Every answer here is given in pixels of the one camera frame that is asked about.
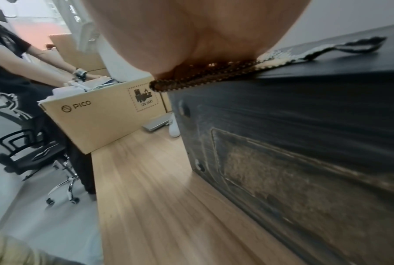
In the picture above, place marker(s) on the black wooden box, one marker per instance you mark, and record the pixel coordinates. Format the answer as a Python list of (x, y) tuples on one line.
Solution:
[(298, 124)]

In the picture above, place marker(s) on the white items in cardboard box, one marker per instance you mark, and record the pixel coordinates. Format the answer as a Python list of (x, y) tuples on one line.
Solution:
[(85, 86)]

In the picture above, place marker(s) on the person's right hand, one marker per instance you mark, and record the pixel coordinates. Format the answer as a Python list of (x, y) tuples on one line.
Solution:
[(197, 28)]

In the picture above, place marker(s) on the plain cardboard box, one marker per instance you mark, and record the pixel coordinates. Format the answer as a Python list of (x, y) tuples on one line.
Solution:
[(75, 53)]

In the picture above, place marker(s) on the flat grey device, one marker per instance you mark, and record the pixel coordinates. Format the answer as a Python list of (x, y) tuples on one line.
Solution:
[(156, 123)]

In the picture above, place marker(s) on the printed cardboard box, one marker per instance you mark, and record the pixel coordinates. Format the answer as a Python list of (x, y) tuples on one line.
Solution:
[(102, 121)]

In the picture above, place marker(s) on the black office chair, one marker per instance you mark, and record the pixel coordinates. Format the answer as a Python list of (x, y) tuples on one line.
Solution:
[(30, 155)]

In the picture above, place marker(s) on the white plastic object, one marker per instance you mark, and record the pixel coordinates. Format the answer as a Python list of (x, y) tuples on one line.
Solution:
[(174, 126)]

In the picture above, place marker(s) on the person's beige trousers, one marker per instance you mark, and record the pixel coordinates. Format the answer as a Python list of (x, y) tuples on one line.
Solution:
[(16, 249)]

